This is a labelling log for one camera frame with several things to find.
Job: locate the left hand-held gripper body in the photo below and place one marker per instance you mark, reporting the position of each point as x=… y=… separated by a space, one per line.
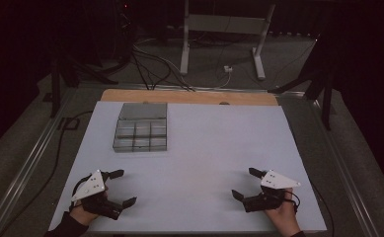
x=92 y=186

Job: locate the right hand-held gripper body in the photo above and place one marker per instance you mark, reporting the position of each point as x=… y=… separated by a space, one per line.
x=276 y=180

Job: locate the person's left hand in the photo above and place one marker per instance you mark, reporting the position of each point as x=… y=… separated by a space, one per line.
x=81 y=215

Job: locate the person's right hand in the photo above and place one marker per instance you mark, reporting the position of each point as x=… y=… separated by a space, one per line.
x=286 y=215

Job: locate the grey compartment storage box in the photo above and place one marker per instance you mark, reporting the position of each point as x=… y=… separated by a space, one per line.
x=141 y=128

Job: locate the white table cover sheet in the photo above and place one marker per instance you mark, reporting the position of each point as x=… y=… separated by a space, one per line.
x=209 y=148

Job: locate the wooden table board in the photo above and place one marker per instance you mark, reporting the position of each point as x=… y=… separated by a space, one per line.
x=186 y=96

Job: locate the black tripod stand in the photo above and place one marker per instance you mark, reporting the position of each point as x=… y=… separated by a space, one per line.
x=72 y=70
x=318 y=82

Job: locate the white plug adapter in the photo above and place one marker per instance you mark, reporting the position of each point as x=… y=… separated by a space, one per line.
x=227 y=68

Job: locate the aluminium frame rail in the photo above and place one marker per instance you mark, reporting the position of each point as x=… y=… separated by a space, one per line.
x=344 y=168
x=25 y=164

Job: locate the white metal stand frame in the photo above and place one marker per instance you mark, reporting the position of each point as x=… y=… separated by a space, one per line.
x=224 y=23

